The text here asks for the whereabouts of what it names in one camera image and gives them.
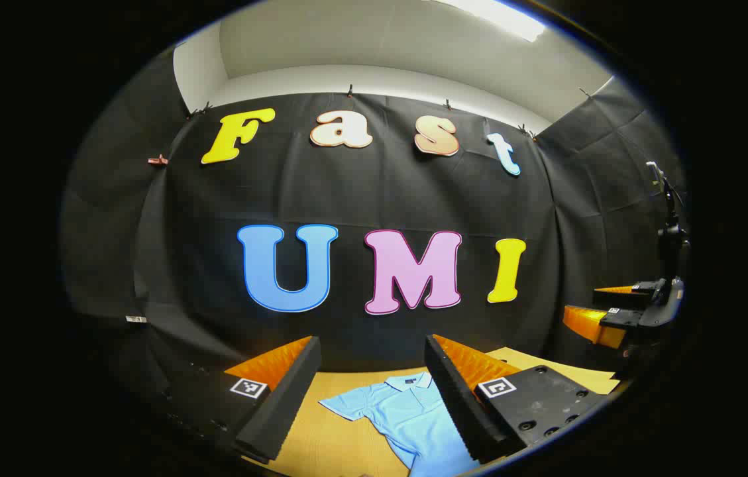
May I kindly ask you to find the black backdrop cloth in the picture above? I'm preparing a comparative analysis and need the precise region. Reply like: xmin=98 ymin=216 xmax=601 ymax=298
xmin=59 ymin=46 xmax=689 ymax=398

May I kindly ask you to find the light blue T-shirt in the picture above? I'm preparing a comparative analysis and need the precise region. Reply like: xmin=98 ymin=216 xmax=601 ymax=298
xmin=319 ymin=372 xmax=480 ymax=477

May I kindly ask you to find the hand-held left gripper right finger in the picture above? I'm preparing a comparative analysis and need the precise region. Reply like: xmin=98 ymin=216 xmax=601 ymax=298
xmin=424 ymin=334 xmax=613 ymax=464

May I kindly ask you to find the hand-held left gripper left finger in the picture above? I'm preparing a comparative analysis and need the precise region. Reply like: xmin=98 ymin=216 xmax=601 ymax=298
xmin=160 ymin=335 xmax=323 ymax=464

